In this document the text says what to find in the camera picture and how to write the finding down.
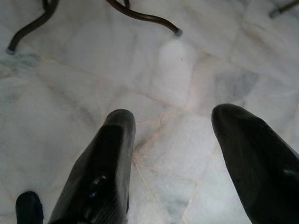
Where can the black robot foot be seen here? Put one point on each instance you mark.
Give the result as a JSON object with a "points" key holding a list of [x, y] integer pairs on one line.
{"points": [[29, 207]]}

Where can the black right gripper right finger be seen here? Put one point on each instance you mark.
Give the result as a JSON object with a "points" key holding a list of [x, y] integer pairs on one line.
{"points": [[261, 163]]}

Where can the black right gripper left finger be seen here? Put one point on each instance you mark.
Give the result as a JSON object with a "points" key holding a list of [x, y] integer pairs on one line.
{"points": [[102, 168]]}

